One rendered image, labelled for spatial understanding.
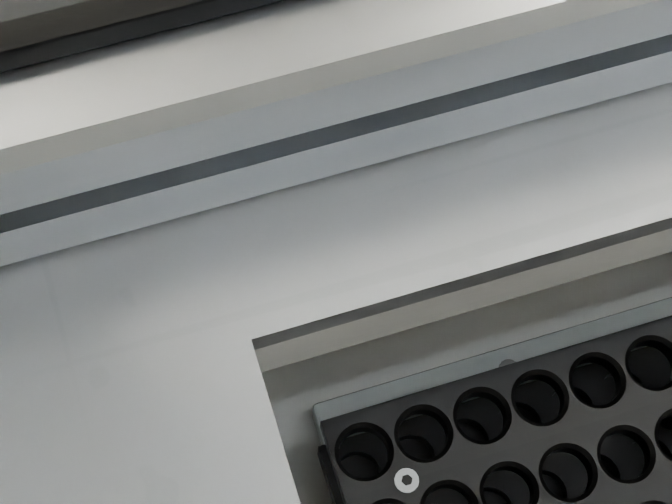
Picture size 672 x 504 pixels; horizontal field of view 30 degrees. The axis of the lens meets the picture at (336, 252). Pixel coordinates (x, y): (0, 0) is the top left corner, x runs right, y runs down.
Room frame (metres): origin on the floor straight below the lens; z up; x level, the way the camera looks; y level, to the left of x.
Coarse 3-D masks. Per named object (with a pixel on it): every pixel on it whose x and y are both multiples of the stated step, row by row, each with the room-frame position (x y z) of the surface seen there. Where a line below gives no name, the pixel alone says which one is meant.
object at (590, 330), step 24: (624, 312) 0.11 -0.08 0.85; (648, 312) 0.11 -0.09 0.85; (552, 336) 0.10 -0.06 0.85; (576, 336) 0.10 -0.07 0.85; (600, 336) 0.11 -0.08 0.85; (480, 360) 0.09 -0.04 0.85; (504, 360) 0.10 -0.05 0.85; (384, 384) 0.09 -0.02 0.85; (408, 384) 0.09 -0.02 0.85; (432, 384) 0.09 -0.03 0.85; (336, 408) 0.08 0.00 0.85; (360, 408) 0.08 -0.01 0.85; (360, 432) 0.07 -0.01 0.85
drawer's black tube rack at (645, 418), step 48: (528, 384) 0.08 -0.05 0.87; (576, 384) 0.08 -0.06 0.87; (432, 432) 0.07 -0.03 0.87; (480, 432) 0.07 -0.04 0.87; (576, 432) 0.07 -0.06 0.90; (624, 432) 0.07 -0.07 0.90; (336, 480) 0.06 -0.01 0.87; (432, 480) 0.05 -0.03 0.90; (480, 480) 0.05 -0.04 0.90; (528, 480) 0.05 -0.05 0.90; (576, 480) 0.06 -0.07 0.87; (624, 480) 0.06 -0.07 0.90
